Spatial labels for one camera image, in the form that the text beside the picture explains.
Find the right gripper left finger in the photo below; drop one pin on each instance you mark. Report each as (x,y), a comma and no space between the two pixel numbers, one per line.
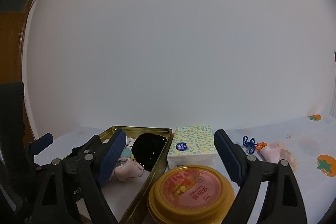
(73,178)

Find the round gold pink tin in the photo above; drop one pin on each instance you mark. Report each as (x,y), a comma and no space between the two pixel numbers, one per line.
(190,194)

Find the gold rectangular tin box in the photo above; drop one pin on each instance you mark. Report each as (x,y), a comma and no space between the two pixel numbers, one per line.
(137,201)

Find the teal pompom keychain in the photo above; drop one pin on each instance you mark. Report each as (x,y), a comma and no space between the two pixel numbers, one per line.
(126,153)

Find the pink beige cloth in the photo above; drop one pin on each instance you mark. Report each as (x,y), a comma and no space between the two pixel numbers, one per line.
(275,152)

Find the brown wooden door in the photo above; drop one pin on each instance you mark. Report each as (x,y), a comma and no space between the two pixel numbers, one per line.
(14,15)

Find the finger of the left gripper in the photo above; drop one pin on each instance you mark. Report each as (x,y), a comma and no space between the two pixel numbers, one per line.
(91,145)
(37,146)

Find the pink drawstring pouch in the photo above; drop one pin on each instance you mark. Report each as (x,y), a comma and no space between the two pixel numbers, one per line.
(127,169)

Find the white waffle cloth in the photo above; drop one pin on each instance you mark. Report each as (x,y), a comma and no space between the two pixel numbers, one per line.
(130,142)

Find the yellow patterned tissue pack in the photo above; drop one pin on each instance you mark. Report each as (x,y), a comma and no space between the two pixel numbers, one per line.
(192,145)

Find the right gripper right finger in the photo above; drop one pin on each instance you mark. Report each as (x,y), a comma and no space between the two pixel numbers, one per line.
(283,202)

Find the blue cord orange earplugs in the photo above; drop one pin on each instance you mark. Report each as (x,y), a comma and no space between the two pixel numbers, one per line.
(252,146)

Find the black beaded hat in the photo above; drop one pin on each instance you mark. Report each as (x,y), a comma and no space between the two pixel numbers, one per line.
(147,148)

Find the persimmon print tablecloth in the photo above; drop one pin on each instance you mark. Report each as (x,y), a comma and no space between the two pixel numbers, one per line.
(306,143)

